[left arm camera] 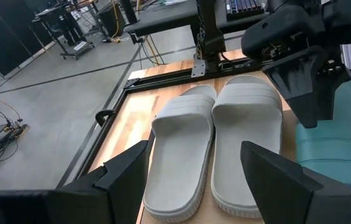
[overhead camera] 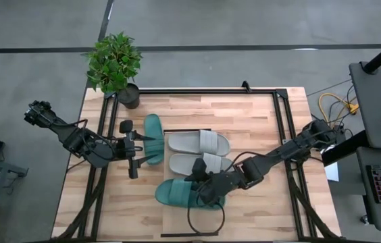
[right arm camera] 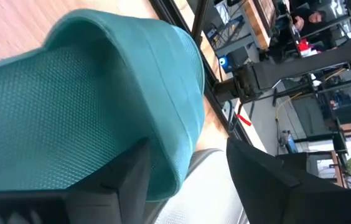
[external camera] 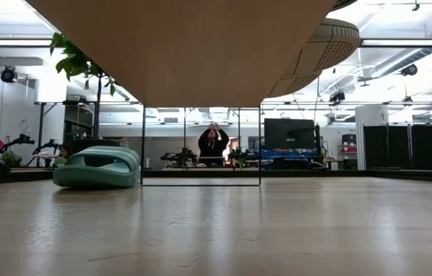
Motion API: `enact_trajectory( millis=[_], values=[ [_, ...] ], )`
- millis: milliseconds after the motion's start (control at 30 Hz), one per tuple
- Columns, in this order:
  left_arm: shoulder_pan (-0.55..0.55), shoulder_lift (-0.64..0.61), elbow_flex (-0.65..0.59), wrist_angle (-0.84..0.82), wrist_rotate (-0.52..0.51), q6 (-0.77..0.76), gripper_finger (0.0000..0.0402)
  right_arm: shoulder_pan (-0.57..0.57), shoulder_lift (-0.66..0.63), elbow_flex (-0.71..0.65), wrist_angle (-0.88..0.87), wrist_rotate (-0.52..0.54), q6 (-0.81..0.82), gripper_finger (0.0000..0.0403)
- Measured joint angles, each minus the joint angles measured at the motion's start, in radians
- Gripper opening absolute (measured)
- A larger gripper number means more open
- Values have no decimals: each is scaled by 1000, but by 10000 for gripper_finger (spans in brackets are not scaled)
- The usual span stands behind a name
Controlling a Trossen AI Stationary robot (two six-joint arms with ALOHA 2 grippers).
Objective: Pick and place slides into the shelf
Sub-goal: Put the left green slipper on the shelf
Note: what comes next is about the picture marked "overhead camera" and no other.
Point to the green leafy plant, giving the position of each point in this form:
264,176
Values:
113,64

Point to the grey desk top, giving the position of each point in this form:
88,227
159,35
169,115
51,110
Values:
376,108

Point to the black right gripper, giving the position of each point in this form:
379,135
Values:
215,185

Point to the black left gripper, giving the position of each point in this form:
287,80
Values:
129,148

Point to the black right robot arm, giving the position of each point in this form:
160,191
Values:
285,152

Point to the black plant pot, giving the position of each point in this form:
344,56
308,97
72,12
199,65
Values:
130,98

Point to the white paper sheet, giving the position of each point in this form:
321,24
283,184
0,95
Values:
332,172

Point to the grey metal mounting plate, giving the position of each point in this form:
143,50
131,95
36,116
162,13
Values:
285,141

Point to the green rubber slide sandal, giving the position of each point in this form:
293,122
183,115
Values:
153,148
173,194

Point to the black aluminium table frame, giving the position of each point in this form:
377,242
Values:
210,91

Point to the black clamp bracket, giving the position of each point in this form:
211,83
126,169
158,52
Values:
245,87

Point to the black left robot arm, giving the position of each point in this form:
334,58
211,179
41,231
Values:
75,140

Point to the grey metal stand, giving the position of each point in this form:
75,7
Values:
8,167

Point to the black caster wheel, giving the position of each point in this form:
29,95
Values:
364,219

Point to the grey rubber slide sandal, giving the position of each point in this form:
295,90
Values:
180,163
183,142

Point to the black desk support beam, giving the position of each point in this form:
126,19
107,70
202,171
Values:
349,148

